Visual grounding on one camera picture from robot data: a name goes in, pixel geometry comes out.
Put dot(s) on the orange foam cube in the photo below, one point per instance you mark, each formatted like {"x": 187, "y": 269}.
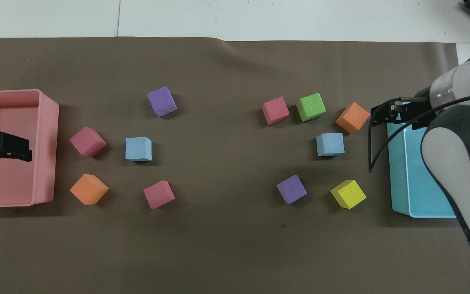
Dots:
{"x": 89, "y": 189}
{"x": 353, "y": 117}

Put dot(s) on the light blue foam cube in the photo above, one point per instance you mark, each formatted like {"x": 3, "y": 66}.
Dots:
{"x": 138, "y": 149}
{"x": 330, "y": 144}

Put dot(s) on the yellow foam cube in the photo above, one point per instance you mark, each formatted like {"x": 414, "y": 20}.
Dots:
{"x": 348, "y": 194}

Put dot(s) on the green foam cube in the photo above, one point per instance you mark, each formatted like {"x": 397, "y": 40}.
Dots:
{"x": 311, "y": 107}

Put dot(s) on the light blue plastic bin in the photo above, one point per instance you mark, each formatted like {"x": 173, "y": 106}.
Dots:
{"x": 406, "y": 179}

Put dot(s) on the pink plastic bin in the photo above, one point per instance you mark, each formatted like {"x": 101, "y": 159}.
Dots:
{"x": 46, "y": 134}

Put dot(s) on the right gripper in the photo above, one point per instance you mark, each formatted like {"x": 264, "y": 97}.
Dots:
{"x": 422, "y": 116}

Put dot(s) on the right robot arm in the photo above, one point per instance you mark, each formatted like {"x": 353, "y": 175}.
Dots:
{"x": 463, "y": 163}

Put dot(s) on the purple foam cube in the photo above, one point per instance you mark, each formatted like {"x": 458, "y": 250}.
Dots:
{"x": 291, "y": 189}
{"x": 161, "y": 101}

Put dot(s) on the pink foam cube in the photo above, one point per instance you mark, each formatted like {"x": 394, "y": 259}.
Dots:
{"x": 159, "y": 194}
{"x": 276, "y": 110}
{"x": 87, "y": 141}

